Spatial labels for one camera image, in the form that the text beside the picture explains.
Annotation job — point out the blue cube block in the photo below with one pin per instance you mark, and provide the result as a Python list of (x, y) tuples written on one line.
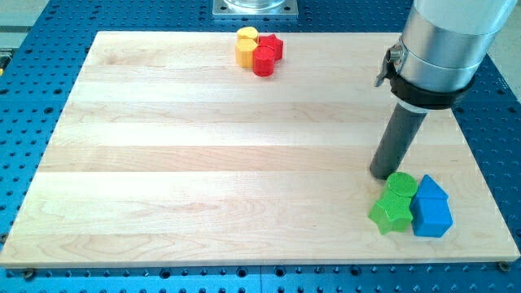
[(432, 217)]

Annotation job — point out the green star block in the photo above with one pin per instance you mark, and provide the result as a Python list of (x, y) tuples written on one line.
[(391, 212)]

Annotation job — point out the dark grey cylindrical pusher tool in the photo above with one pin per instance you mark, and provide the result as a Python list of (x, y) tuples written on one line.
[(400, 132)]

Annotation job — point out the yellow hexagon block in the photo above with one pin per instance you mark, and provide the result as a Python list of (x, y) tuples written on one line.
[(244, 49)]

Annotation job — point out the yellow heart block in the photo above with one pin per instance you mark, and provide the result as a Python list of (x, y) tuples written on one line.
[(248, 33)]

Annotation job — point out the red star block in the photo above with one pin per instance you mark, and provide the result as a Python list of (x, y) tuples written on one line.
[(273, 42)]

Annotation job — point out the green circle block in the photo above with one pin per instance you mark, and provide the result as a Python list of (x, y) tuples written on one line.
[(401, 184)]

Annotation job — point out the blue triangle block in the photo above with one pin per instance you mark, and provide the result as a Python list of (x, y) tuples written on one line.
[(430, 189)]

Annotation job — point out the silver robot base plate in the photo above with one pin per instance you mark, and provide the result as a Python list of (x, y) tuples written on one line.
[(235, 9)]

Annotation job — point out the light wooden board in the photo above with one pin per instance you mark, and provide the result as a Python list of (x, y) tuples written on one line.
[(167, 153)]

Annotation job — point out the red cylinder block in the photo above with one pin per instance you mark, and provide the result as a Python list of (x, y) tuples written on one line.
[(263, 61)]

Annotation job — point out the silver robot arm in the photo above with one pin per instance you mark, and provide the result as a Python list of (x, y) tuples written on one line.
[(446, 40)]

